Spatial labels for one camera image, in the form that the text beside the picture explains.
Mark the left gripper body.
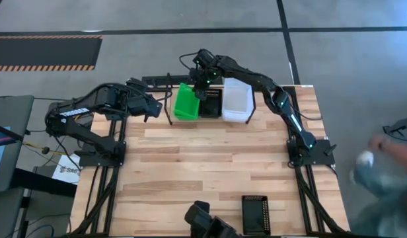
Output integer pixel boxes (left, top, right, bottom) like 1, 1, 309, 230
122, 77, 158, 118

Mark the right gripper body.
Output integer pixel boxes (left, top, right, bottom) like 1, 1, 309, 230
189, 48, 225, 88

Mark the black plastic basket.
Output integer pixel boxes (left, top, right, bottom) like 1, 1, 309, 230
240, 194, 272, 237
198, 87, 223, 119

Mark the white printed paper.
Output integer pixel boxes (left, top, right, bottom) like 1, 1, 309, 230
52, 154, 82, 186

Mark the hazard-striped black floor mat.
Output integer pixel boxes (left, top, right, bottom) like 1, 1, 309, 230
0, 35, 103, 72

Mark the grey rounded panel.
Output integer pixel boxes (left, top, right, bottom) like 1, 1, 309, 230
0, 95, 35, 194
0, 187, 26, 238

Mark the black boxy device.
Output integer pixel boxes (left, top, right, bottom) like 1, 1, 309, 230
184, 200, 243, 238

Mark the person's hand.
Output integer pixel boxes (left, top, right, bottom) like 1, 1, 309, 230
367, 133, 391, 152

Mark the person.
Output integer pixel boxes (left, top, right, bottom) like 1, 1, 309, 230
348, 132, 407, 238

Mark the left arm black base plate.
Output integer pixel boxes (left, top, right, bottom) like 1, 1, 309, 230
78, 141, 128, 167

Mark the black aluminium table frame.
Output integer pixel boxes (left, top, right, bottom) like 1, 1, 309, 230
67, 75, 353, 237

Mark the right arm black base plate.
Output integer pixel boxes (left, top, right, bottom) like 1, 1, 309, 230
286, 138, 338, 167

